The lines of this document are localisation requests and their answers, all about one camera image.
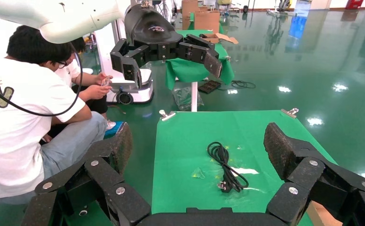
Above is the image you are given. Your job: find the tall cardboard box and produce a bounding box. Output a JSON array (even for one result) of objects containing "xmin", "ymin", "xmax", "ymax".
[{"xmin": 181, "ymin": 0, "xmax": 199, "ymax": 30}]

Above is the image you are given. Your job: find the black floor cable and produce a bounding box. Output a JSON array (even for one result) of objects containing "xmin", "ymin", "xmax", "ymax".
[{"xmin": 217, "ymin": 80, "xmax": 257, "ymax": 91}]

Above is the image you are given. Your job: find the red cabinet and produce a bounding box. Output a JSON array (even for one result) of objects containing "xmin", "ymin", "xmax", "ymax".
[{"xmin": 345, "ymin": 0, "xmax": 365, "ymax": 10}]

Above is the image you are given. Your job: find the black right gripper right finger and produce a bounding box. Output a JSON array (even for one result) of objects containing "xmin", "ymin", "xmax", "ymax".
[{"xmin": 263, "ymin": 122, "xmax": 365, "ymax": 226}]

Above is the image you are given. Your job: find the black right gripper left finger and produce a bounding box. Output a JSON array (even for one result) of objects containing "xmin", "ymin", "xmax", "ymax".
[{"xmin": 20, "ymin": 122, "xmax": 152, "ymax": 226}]

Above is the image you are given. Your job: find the person in white shirt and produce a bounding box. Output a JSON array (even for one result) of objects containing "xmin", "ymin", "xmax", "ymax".
[{"xmin": 54, "ymin": 37, "xmax": 118, "ymax": 125}]

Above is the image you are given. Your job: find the black power strip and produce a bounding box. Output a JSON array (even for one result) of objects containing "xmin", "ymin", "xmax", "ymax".
[{"xmin": 198, "ymin": 80, "xmax": 222, "ymax": 95}]

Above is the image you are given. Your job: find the black power cable with plug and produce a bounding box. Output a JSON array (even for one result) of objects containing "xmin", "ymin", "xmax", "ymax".
[{"xmin": 206, "ymin": 142, "xmax": 249, "ymax": 194}]

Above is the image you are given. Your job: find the clear tape scrap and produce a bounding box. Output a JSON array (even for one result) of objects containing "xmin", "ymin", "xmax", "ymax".
[{"xmin": 191, "ymin": 167, "xmax": 206, "ymax": 180}]

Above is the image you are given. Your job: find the person with glasses and jeans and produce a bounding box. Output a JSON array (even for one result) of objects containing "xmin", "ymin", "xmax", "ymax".
[{"xmin": 0, "ymin": 24, "xmax": 127, "ymax": 207}]

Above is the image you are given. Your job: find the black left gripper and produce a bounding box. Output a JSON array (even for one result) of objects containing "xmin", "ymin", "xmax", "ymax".
[{"xmin": 110, "ymin": 3, "xmax": 223, "ymax": 89}]

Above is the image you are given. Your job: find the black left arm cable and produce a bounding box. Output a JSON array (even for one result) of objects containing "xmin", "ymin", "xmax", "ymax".
[{"xmin": 0, "ymin": 51, "xmax": 83, "ymax": 118}]

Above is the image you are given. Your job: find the flat open cardboard box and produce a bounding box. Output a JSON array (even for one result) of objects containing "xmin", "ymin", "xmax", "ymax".
[{"xmin": 199, "ymin": 32, "xmax": 239, "ymax": 45}]

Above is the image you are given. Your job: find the clear plastic bag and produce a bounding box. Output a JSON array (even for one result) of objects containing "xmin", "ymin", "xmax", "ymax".
[{"xmin": 171, "ymin": 87, "xmax": 204, "ymax": 112}]

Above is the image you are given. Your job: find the white table leg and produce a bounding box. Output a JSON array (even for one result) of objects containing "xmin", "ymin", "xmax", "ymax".
[{"xmin": 191, "ymin": 81, "xmax": 198, "ymax": 112}]

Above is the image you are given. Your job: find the large cardboard box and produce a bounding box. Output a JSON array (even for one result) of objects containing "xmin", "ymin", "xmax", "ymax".
[{"xmin": 194, "ymin": 11, "xmax": 221, "ymax": 33}]

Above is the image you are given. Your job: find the silver binder clip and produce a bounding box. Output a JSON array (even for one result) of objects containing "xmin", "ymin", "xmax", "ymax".
[
  {"xmin": 280, "ymin": 108, "xmax": 299, "ymax": 119},
  {"xmin": 159, "ymin": 110, "xmax": 176, "ymax": 121}
]

